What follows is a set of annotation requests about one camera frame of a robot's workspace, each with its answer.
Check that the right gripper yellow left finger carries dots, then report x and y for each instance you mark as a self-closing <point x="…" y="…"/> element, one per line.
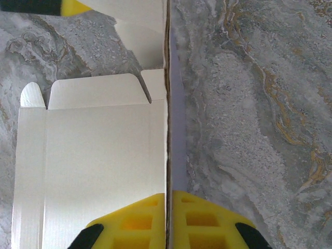
<point x="140" y="225"/>

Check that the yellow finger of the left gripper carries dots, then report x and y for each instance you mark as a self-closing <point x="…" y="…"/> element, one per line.
<point x="72" y="7"/>

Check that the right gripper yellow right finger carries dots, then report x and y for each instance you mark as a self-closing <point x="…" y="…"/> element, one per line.
<point x="202" y="225"/>

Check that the lavender and white paper box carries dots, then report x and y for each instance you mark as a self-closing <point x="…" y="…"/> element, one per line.
<point x="103" y="155"/>

